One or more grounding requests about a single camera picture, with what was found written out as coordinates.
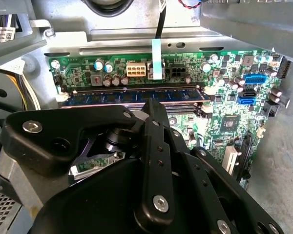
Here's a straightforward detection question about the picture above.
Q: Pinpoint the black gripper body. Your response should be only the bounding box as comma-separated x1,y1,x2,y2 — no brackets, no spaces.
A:
29,158,210,234

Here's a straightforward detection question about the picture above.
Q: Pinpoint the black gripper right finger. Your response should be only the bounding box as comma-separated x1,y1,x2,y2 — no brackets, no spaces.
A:
160,102,285,234

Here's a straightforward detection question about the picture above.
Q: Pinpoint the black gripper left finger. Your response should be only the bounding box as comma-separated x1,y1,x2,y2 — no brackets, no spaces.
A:
0,97,175,228

